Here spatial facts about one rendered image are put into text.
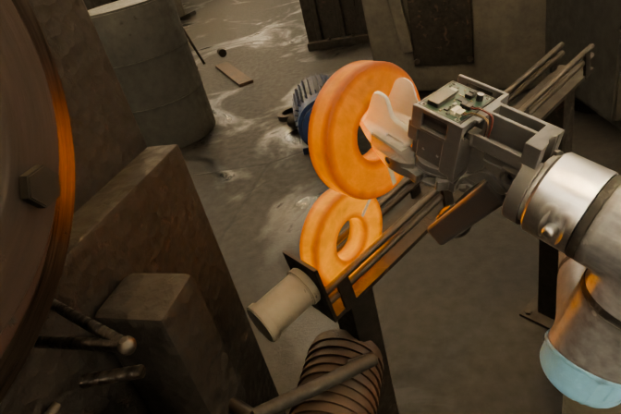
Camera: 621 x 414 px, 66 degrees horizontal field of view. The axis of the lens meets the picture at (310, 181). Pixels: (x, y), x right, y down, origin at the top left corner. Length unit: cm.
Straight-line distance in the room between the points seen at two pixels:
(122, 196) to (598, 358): 54
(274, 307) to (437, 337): 89
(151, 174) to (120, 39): 231
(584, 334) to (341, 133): 28
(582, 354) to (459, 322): 108
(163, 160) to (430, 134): 42
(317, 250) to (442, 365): 84
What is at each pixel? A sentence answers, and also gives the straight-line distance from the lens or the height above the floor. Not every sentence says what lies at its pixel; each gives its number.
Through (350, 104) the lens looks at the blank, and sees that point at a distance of 50.
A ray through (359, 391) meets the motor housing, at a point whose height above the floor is 51.
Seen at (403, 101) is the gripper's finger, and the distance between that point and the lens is 52.
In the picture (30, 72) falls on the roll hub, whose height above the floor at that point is 109.
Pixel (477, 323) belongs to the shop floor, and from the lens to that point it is 153.
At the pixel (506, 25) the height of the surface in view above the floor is 38.
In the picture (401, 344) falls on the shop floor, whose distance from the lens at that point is 149.
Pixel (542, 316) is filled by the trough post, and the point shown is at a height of 1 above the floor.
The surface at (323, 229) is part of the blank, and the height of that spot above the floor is 76.
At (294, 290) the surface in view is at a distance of 68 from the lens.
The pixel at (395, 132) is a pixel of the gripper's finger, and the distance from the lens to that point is 49.
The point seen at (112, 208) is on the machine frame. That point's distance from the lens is 65.
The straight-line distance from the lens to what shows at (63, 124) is 46.
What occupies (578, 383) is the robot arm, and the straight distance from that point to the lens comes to 49.
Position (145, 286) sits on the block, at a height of 80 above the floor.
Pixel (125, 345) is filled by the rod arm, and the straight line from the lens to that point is 38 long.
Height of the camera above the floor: 114
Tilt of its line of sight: 29 degrees down
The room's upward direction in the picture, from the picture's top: 15 degrees counter-clockwise
